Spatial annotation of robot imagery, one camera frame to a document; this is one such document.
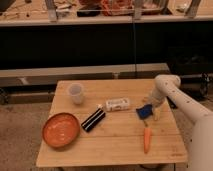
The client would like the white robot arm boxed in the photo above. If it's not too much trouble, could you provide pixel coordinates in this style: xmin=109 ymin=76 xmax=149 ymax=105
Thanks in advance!
xmin=148 ymin=75 xmax=213 ymax=171

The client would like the orange ceramic bowl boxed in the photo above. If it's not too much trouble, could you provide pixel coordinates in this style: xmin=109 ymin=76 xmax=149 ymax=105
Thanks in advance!
xmin=42 ymin=112 xmax=80 ymax=148

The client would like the orange carrot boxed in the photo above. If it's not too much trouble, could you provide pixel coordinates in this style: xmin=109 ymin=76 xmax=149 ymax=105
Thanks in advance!
xmin=143 ymin=121 xmax=152 ymax=154

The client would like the wooden table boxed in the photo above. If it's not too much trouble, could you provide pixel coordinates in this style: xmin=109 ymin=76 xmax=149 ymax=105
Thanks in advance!
xmin=36 ymin=79 xmax=187 ymax=167

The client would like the black striped box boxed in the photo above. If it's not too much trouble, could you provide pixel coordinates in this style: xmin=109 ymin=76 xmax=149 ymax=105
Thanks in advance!
xmin=81 ymin=108 xmax=106 ymax=132

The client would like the translucent plastic cup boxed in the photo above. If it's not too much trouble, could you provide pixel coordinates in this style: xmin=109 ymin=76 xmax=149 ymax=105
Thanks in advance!
xmin=68 ymin=83 xmax=84 ymax=105

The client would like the long wooden shelf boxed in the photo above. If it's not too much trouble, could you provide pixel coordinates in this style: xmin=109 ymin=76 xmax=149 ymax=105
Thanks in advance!
xmin=0 ymin=63 xmax=170 ymax=87

